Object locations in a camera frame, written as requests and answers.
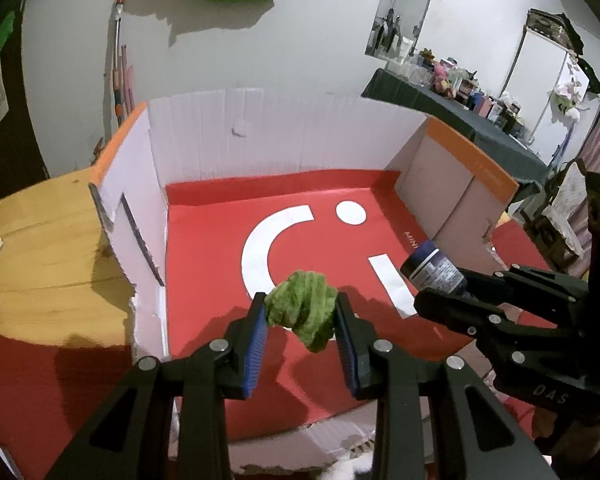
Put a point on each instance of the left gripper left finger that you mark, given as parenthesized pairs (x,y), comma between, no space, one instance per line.
(169,417)

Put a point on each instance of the green fuzzy scrunchie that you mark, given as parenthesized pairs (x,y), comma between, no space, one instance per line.
(304,303)

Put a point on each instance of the wall mirror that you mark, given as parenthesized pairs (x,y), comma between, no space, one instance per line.
(396,27)

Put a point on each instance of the red table cloth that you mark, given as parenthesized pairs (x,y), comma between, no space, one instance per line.
(64,315)

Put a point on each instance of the white wardrobe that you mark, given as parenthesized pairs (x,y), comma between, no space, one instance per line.
(547,85)

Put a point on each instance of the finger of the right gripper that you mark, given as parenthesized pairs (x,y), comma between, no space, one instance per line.
(496,335)
(525,287)

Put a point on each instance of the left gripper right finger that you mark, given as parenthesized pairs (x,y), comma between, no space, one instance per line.
(473,435)

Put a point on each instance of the cardboard box with red bottom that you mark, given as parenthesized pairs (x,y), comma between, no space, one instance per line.
(210,197)

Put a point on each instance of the dark green covered side table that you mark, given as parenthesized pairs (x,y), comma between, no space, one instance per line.
(521,164)

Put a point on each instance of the dark blue cosmetic bottle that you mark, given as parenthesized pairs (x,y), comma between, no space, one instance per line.
(429,267)

